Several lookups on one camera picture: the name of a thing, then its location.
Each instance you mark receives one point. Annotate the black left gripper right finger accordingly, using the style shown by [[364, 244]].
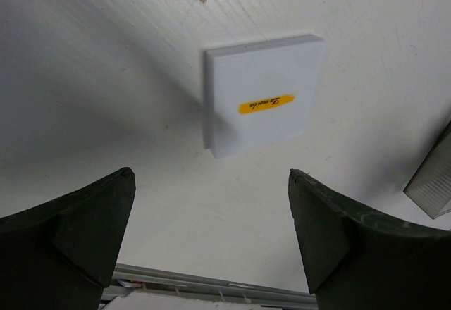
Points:
[[356, 257]]

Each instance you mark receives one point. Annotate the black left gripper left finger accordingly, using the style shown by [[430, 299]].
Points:
[[62, 253]]

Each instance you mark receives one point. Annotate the clear acrylic makeup organizer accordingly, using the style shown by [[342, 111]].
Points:
[[429, 187]]

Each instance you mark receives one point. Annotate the white box yellow label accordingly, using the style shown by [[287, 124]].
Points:
[[260, 93]]

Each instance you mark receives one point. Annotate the aluminium table edge rail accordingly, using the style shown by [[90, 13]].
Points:
[[144, 288]]

